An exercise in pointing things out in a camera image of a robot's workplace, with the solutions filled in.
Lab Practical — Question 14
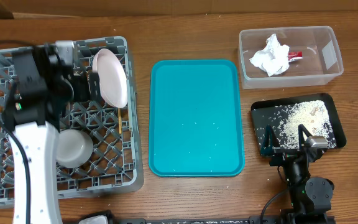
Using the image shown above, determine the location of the grey plastic dishwasher rack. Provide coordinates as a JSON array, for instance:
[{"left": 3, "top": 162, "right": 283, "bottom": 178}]
[{"left": 0, "top": 36, "right": 144, "bottom": 209}]

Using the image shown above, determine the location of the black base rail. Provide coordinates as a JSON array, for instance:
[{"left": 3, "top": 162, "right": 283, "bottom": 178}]
[{"left": 79, "top": 210, "right": 336, "bottom": 224}]

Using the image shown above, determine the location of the teal plastic tray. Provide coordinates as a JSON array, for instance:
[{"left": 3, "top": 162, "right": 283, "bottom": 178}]
[{"left": 149, "top": 59, "right": 245, "bottom": 177}]

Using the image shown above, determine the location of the clear plastic bin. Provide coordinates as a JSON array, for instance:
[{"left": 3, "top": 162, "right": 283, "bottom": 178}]
[{"left": 238, "top": 26, "right": 344, "bottom": 89}]

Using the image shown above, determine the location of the grey ceramic bowl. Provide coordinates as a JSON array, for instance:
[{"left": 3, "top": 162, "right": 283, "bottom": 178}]
[{"left": 56, "top": 129, "right": 93, "bottom": 168}]

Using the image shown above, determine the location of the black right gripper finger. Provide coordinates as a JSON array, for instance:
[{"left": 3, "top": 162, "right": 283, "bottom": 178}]
[
  {"left": 298, "top": 124, "right": 312, "bottom": 148},
  {"left": 260, "top": 124, "right": 280, "bottom": 156}
]

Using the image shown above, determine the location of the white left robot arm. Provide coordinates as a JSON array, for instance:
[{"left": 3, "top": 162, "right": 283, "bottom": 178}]
[{"left": 0, "top": 40, "right": 101, "bottom": 223}]

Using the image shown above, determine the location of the white napkin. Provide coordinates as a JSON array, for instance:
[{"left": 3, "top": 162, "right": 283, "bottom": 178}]
[{"left": 249, "top": 34, "right": 290, "bottom": 77}]

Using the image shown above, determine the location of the white plate with food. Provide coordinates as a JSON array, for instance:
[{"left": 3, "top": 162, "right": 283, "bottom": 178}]
[{"left": 92, "top": 49, "right": 128, "bottom": 108}]

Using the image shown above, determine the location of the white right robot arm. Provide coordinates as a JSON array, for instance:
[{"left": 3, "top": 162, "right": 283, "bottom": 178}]
[{"left": 259, "top": 124, "right": 336, "bottom": 224}]

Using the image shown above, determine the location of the red snack wrapper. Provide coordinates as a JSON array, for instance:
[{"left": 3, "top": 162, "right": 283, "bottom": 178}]
[{"left": 288, "top": 52, "right": 303, "bottom": 62}]

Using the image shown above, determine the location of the black tray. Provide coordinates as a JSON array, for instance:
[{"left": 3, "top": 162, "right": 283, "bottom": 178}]
[{"left": 251, "top": 93, "right": 347, "bottom": 149}]

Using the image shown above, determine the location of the wooden chopstick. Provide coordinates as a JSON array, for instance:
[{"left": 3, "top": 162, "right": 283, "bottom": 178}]
[{"left": 117, "top": 108, "right": 122, "bottom": 135}]

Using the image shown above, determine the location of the spilled rice pile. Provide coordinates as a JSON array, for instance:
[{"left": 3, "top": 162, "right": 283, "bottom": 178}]
[{"left": 255, "top": 100, "right": 337, "bottom": 149}]

